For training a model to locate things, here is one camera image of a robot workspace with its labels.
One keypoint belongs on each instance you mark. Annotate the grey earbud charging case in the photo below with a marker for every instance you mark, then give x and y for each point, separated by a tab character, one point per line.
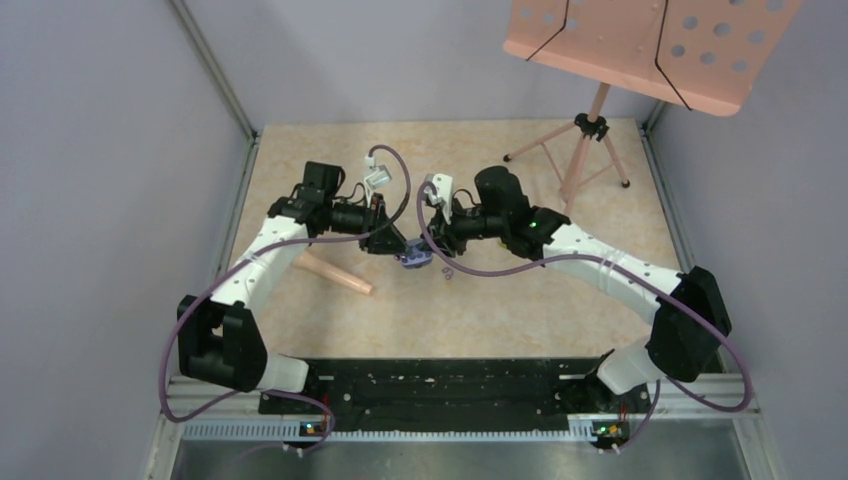
416	255

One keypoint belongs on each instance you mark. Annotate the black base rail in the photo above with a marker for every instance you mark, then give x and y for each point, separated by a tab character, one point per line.
457	395

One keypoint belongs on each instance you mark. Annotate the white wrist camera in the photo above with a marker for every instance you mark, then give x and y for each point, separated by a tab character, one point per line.
439	195
376	175

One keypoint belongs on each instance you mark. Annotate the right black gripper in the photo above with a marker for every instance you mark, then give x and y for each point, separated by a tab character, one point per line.
448	241

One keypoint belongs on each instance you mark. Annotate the pink tapered wooden leg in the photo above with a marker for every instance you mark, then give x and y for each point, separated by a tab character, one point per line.
333	273

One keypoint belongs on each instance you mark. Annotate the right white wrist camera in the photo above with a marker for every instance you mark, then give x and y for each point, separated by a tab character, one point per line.
439	195

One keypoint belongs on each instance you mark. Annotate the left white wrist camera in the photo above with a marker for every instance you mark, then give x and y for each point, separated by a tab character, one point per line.
376	175

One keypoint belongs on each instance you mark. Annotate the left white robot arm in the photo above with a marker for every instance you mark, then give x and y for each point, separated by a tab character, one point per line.
219	341

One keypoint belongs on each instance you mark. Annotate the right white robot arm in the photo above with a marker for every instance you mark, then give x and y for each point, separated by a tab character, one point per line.
684	310

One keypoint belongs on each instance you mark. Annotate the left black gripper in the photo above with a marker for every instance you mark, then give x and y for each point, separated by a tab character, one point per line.
383	237

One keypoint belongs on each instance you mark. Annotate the pink music stand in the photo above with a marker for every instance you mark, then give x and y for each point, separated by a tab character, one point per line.
702	55

